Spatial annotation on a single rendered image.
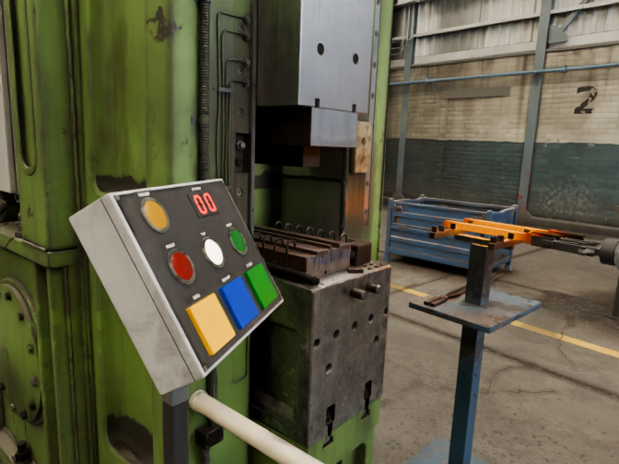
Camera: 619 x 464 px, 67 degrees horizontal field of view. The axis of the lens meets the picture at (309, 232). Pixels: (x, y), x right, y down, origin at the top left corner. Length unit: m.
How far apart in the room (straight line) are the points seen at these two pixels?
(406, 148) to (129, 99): 9.29
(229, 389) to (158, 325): 0.71
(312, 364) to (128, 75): 0.89
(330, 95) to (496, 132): 8.23
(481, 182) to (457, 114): 1.43
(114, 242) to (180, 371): 0.20
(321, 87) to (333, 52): 0.10
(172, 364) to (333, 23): 0.92
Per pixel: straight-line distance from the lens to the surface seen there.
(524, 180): 9.10
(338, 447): 1.52
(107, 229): 0.68
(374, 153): 1.70
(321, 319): 1.23
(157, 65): 1.14
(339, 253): 1.34
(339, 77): 1.28
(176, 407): 0.94
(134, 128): 1.33
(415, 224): 5.17
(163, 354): 0.69
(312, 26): 1.21
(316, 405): 1.34
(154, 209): 0.72
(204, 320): 0.69
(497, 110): 9.43
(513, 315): 1.70
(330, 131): 1.25
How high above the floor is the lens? 1.27
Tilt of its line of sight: 11 degrees down
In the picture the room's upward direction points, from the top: 2 degrees clockwise
